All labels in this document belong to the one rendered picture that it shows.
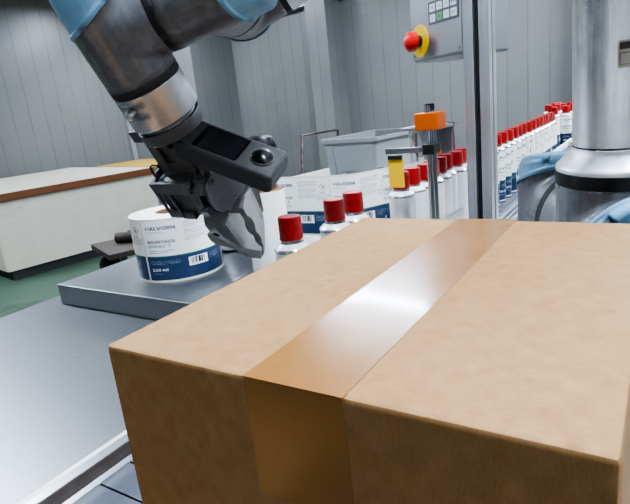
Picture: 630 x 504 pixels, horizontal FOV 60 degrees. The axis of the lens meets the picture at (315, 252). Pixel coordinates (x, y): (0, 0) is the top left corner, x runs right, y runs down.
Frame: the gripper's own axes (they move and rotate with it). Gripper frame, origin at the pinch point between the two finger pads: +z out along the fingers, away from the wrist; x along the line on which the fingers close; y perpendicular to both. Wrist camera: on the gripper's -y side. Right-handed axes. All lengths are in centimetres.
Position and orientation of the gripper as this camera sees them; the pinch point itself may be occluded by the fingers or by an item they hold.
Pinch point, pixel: (261, 249)
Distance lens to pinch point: 69.8
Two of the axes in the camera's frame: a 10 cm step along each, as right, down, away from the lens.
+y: -8.4, -0.6, 5.3
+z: 3.5, 6.9, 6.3
